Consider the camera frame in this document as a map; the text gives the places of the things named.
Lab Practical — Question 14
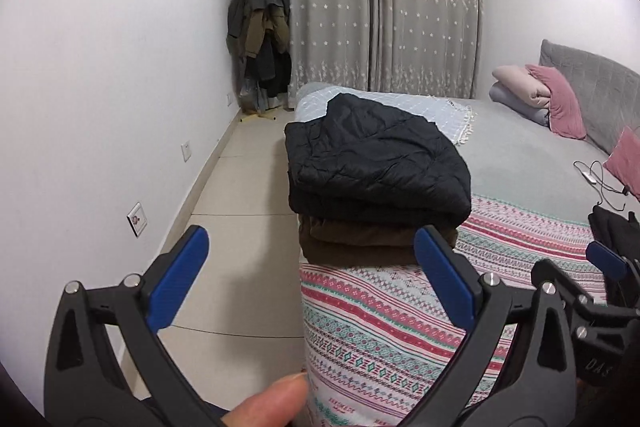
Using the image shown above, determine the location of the white wall switch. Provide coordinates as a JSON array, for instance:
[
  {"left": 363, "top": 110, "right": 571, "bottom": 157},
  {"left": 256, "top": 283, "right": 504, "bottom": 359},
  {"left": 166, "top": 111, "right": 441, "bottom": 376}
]
[{"left": 181, "top": 141, "right": 192, "bottom": 162}]

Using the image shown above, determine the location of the patterned knit bed blanket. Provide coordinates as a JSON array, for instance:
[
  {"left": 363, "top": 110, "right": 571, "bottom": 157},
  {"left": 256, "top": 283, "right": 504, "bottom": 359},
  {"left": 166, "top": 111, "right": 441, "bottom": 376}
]
[{"left": 297, "top": 193, "right": 616, "bottom": 427}]

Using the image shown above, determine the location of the coat rack with clothes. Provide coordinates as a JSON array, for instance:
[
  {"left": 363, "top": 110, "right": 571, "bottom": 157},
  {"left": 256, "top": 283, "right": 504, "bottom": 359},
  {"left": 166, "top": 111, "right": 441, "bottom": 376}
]
[{"left": 228, "top": 0, "right": 292, "bottom": 118}]

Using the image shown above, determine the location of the white wall socket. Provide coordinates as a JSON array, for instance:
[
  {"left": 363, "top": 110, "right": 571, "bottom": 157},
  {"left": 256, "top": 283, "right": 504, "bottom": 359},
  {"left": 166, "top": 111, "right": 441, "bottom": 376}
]
[{"left": 127, "top": 202, "right": 148, "bottom": 237}]

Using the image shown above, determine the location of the light blue fringed throw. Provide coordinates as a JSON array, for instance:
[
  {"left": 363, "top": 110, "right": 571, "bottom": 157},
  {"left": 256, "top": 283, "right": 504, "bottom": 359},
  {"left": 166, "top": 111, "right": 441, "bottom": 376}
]
[{"left": 294, "top": 81, "right": 475, "bottom": 148}]

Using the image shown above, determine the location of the grey bed sheet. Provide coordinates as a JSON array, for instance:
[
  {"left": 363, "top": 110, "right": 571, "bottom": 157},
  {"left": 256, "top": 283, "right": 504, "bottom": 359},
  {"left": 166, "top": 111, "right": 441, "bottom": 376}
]
[{"left": 459, "top": 100, "right": 639, "bottom": 222}]

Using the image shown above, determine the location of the person's left hand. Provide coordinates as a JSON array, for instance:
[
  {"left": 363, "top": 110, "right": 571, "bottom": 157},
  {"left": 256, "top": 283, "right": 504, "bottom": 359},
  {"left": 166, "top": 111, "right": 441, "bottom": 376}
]
[{"left": 221, "top": 373, "right": 309, "bottom": 427}]

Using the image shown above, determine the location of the black charging cable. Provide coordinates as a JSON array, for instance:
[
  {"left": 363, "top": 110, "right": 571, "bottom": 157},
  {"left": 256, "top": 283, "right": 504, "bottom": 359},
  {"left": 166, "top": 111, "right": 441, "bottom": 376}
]
[{"left": 572, "top": 158, "right": 634, "bottom": 212}]

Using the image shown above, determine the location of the pink pillow near curtain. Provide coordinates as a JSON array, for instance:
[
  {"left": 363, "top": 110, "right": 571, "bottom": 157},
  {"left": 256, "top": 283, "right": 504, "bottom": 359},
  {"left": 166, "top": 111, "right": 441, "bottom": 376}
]
[{"left": 525, "top": 64, "right": 587, "bottom": 140}]

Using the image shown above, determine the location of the grey folded blanket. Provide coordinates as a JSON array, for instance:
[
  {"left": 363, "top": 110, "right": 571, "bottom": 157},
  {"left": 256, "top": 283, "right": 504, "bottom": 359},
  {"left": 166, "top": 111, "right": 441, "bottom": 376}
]
[{"left": 488, "top": 82, "right": 549, "bottom": 127}]

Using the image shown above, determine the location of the grey padded headboard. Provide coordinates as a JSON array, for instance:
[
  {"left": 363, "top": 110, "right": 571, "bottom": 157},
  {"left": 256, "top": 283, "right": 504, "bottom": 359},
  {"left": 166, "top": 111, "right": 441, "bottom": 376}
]
[{"left": 539, "top": 39, "right": 640, "bottom": 153}]

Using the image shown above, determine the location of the beige folded duvet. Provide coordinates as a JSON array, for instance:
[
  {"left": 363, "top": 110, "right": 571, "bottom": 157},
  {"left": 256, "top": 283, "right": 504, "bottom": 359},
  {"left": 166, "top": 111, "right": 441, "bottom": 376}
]
[{"left": 491, "top": 65, "right": 551, "bottom": 108}]

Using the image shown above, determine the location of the pink pillow near edge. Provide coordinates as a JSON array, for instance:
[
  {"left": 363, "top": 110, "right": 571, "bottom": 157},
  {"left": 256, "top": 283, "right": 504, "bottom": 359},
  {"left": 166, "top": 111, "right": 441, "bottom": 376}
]
[{"left": 604, "top": 126, "right": 640, "bottom": 198}]

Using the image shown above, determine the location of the black folded garment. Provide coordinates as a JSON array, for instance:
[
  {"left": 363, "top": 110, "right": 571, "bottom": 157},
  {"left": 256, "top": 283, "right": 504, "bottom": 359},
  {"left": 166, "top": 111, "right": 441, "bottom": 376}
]
[{"left": 588, "top": 205, "right": 640, "bottom": 308}]

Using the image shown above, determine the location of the brown garment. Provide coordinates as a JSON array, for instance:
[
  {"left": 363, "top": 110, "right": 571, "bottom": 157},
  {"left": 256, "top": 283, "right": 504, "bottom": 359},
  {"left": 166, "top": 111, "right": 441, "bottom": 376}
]
[{"left": 297, "top": 210, "right": 460, "bottom": 269}]

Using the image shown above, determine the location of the black puffer jacket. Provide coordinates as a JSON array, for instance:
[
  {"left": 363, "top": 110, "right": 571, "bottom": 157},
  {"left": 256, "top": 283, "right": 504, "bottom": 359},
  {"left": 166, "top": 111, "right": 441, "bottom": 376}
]
[{"left": 284, "top": 93, "right": 472, "bottom": 229}]

